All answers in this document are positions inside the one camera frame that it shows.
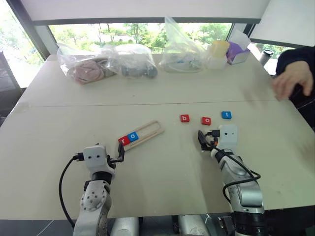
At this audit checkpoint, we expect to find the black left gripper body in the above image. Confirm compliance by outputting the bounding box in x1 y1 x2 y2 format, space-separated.
105 148 123 171

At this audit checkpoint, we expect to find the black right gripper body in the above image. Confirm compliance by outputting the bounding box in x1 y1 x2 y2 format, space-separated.
201 136 220 152

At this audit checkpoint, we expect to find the wooden letter tile rack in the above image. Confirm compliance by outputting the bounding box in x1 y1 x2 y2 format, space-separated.
118 119 165 151

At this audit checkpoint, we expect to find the silver robot leg shell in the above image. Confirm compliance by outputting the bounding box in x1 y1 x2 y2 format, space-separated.
177 214 210 236
107 217 140 236

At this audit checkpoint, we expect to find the person's bare hand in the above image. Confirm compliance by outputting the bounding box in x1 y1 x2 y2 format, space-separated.
272 60 315 100

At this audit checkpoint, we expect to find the white plastic container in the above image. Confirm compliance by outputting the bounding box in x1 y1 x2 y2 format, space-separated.
206 50 227 70

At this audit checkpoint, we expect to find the plastic bag with pink cloth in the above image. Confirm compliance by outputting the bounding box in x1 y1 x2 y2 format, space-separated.
56 43 119 86

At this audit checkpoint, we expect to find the tall clear plastic bag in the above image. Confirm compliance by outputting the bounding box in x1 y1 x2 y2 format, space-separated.
159 16 210 74

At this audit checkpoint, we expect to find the plastic bag with grey items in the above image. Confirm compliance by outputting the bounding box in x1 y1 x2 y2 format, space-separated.
113 43 158 79

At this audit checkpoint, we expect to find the purple tissue box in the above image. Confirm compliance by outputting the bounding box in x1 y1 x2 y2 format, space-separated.
226 28 251 65

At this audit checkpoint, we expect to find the person's dark clothed body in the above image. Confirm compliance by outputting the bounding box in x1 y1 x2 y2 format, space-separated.
287 83 315 128

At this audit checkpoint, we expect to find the dark lidded tumbler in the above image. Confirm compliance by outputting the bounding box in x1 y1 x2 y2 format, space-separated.
261 49 275 67

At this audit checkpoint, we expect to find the white board panel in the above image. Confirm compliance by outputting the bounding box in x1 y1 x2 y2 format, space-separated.
250 0 315 48

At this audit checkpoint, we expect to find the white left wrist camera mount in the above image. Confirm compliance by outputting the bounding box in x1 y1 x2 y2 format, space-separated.
83 145 108 173

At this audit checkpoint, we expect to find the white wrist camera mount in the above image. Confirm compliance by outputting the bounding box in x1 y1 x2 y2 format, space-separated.
83 145 108 173
218 124 239 150

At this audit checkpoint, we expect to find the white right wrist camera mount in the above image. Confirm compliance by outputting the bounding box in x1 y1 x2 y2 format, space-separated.
218 124 239 150

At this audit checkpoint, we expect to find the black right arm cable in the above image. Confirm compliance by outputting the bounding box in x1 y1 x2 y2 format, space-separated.
206 129 261 205

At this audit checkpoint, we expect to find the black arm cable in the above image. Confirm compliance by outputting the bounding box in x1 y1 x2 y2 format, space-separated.
58 153 86 228
206 129 261 205

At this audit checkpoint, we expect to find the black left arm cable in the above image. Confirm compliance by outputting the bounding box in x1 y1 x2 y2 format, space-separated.
58 153 86 228

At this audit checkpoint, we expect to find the grey window frame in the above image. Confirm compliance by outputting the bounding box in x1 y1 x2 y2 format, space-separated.
33 16 261 27

